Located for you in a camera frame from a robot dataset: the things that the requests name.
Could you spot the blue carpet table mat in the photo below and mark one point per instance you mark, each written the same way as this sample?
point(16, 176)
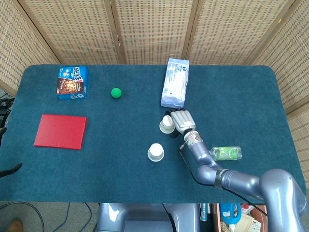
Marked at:
point(96, 174)

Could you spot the brown shoe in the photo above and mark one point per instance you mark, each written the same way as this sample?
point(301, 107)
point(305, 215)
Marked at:
point(15, 226)

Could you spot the red flat board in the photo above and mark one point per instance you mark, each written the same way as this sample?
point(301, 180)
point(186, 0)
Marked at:
point(60, 131)

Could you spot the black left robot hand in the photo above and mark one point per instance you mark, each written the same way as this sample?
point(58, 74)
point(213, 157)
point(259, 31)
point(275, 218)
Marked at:
point(10, 170)

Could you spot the woven folding screen panel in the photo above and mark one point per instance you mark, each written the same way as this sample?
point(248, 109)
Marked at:
point(154, 29)
point(79, 29)
point(292, 67)
point(231, 31)
point(17, 48)

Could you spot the brown storage box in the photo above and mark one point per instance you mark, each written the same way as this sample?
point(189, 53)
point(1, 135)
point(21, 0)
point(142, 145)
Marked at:
point(216, 222)

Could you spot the grey robot torso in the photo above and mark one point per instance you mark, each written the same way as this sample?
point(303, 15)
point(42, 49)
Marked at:
point(144, 217)

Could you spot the white tissue pack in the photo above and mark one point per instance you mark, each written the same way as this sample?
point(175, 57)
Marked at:
point(175, 84)

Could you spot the green ball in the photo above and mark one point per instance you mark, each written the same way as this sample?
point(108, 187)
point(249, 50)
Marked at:
point(116, 93)

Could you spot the blue cookie box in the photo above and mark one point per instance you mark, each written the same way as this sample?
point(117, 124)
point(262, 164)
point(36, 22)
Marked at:
point(72, 83)

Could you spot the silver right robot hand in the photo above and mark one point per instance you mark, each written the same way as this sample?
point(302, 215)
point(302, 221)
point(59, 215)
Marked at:
point(183, 120)

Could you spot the clear green-label water bottle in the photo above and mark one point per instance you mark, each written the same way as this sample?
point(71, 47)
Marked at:
point(227, 153)

